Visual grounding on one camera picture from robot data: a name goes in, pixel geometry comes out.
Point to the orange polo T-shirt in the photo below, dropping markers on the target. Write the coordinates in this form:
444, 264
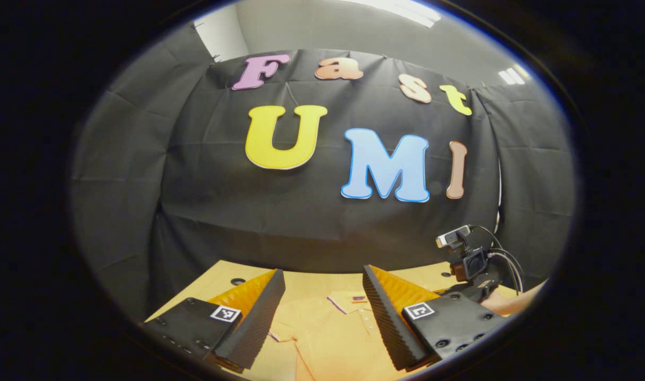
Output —
333, 344

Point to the long ceiling light panel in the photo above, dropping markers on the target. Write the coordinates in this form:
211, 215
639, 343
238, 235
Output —
402, 9

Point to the small ceiling light panel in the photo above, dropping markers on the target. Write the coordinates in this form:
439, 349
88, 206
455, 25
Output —
513, 75

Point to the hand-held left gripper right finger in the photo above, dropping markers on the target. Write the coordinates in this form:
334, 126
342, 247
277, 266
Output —
388, 323

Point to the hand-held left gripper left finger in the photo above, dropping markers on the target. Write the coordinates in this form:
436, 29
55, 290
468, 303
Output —
259, 323

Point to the black backdrop cloth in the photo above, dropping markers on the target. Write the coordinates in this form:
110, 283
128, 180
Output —
222, 211

